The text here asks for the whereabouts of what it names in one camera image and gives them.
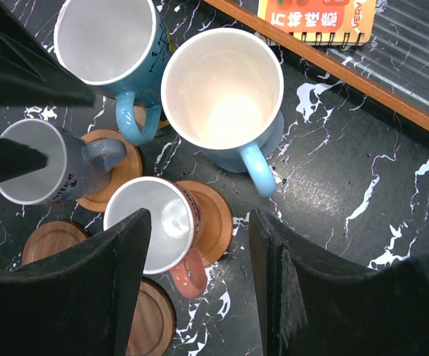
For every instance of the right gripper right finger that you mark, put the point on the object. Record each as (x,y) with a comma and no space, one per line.
(313,302)

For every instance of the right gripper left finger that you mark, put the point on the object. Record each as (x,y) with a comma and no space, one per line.
(80,301)

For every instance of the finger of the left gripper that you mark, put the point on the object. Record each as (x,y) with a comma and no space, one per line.
(17,159)
(29,75)

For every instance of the dark wooden coaster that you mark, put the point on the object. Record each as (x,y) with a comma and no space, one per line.
(51,238)
(154,321)

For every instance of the grey cup white inside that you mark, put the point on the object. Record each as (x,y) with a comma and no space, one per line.
(119,48)

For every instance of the brown white cup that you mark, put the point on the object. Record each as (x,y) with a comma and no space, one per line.
(176,226)

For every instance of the light wooden coaster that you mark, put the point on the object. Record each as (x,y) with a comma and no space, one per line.
(131,167)
(216,218)

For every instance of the blue silicone coaster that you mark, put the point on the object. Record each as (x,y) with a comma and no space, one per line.
(231,160)

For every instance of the blue mug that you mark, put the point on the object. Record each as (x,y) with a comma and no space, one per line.
(221,90)

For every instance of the orange silicone coaster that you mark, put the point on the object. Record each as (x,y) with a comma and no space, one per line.
(140,115)

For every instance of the orange wooden shelf rack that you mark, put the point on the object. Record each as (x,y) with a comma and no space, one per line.
(342,72)

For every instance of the orange snack packet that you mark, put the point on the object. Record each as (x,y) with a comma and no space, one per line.
(322,22)

